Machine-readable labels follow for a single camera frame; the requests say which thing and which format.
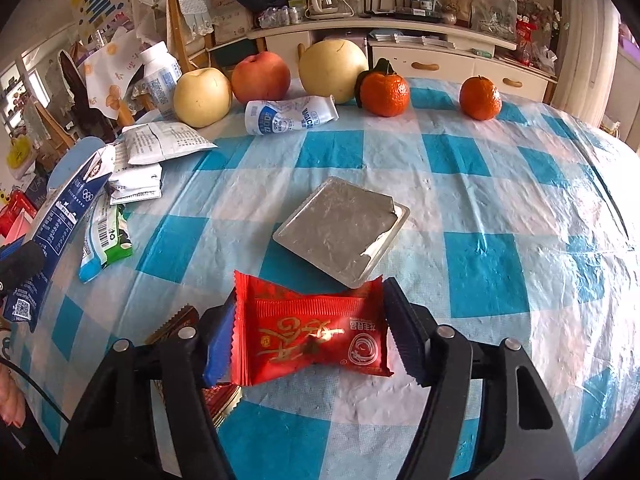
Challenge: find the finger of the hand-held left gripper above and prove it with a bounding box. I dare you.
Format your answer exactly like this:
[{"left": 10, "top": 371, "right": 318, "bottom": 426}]
[{"left": 0, "top": 241, "right": 46, "bottom": 292}]

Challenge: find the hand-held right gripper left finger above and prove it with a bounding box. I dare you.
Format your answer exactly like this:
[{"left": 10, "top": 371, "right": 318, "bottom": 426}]
[{"left": 52, "top": 292, "right": 240, "bottom": 480}]

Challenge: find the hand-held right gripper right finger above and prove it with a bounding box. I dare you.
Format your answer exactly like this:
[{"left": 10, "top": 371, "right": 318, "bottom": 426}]
[{"left": 382, "top": 277, "right": 581, "bottom": 480}]

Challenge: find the white blue milk carton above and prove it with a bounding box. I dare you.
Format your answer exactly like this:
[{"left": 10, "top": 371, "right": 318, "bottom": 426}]
[{"left": 2, "top": 145, "right": 117, "bottom": 334}]

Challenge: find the green white packet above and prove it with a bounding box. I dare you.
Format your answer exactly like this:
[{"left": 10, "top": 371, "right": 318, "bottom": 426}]
[{"left": 78, "top": 194, "right": 134, "bottom": 284}]

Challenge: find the red snack packet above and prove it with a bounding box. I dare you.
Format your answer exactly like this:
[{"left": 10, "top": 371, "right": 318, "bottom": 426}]
[{"left": 232, "top": 270, "right": 394, "bottom": 387}]

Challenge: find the person's left hand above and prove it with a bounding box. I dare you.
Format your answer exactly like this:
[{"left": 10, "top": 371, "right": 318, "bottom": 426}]
[{"left": 0, "top": 365, "right": 25, "bottom": 428}]

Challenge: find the stack of red boxes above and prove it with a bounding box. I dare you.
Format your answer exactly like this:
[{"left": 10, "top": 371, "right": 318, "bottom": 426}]
[{"left": 0, "top": 190, "right": 39, "bottom": 247}]

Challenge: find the red gold print wrapper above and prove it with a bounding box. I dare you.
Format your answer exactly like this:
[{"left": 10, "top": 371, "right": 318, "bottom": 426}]
[{"left": 150, "top": 304, "right": 244, "bottom": 429}]

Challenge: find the yellow bag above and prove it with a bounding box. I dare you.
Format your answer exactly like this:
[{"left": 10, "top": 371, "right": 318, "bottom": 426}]
[{"left": 7, "top": 137, "right": 34, "bottom": 169}]

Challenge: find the blue chair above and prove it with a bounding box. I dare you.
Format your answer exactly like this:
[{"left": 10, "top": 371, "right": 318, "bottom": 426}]
[{"left": 46, "top": 136, "right": 109, "bottom": 202}]

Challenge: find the foil lidded tray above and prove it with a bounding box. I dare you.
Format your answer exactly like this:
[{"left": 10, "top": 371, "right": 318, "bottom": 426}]
[{"left": 272, "top": 176, "right": 411, "bottom": 289}]

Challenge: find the small white packet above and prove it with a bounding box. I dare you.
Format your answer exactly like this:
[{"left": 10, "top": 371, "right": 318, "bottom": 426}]
[{"left": 107, "top": 162, "right": 164, "bottom": 206}]

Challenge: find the blue white checked tablecloth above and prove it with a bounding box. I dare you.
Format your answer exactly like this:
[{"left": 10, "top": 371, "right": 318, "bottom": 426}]
[{"left": 10, "top": 76, "right": 640, "bottom": 480}]

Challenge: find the crumpled white packet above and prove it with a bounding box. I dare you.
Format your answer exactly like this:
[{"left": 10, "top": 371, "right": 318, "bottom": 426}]
[{"left": 120, "top": 122, "right": 219, "bottom": 167}]

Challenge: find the orange print cloth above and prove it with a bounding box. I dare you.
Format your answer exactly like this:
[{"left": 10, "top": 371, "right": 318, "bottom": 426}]
[{"left": 82, "top": 27, "right": 144, "bottom": 122}]

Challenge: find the white plastic bottle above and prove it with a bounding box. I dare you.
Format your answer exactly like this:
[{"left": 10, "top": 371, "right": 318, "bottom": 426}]
[{"left": 138, "top": 41, "right": 182, "bottom": 122}]

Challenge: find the crushed white blue bottle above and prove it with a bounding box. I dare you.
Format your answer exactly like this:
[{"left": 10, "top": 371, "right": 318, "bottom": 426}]
[{"left": 244, "top": 95, "right": 339, "bottom": 137}]

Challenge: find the tangerine with leaf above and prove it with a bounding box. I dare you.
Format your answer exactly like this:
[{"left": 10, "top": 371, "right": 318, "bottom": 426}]
[{"left": 355, "top": 58, "right": 411, "bottom": 118}]

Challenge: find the small yellow pear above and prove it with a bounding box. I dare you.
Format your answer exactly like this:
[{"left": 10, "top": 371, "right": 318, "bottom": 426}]
[{"left": 173, "top": 67, "right": 234, "bottom": 129}]

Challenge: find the red apple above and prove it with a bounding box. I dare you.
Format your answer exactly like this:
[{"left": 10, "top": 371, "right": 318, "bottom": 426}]
[{"left": 231, "top": 51, "right": 292, "bottom": 106}]

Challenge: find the wooden chair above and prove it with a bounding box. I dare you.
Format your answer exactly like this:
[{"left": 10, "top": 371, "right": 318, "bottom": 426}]
[{"left": 165, "top": 0, "right": 217, "bottom": 75}]

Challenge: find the large yellow pear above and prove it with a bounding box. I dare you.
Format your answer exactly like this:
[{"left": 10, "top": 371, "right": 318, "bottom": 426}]
[{"left": 298, "top": 38, "right": 370, "bottom": 105}]

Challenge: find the white television cabinet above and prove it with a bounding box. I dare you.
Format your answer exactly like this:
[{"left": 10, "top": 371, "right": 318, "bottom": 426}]
[{"left": 247, "top": 7, "right": 559, "bottom": 102}]

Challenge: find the white lace cloth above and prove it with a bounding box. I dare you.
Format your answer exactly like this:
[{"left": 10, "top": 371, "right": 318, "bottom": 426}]
[{"left": 167, "top": 0, "right": 214, "bottom": 37}]

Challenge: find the red label bottle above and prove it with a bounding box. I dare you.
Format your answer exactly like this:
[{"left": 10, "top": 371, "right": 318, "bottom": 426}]
[{"left": 515, "top": 20, "right": 534, "bottom": 67}]

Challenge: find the cardboard box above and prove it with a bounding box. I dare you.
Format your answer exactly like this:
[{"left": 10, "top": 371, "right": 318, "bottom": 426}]
[{"left": 212, "top": 0, "right": 254, "bottom": 47}]

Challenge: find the clear plastic bag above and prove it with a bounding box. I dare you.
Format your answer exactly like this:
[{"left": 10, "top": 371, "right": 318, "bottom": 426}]
[{"left": 467, "top": 0, "right": 519, "bottom": 44}]

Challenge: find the pack of glass jars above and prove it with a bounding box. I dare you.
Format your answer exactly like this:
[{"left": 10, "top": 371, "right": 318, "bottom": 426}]
[{"left": 257, "top": 6, "right": 304, "bottom": 29}]

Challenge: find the white kettle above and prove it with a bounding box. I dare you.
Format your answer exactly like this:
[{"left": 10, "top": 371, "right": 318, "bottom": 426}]
[{"left": 306, "top": 0, "right": 352, "bottom": 21}]

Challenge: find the white curtain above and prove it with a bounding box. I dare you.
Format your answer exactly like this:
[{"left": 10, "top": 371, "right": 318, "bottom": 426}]
[{"left": 549, "top": 0, "right": 627, "bottom": 122}]

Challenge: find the black cable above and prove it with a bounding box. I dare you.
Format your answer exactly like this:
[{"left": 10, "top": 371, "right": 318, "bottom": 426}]
[{"left": 0, "top": 339, "right": 72, "bottom": 424}]

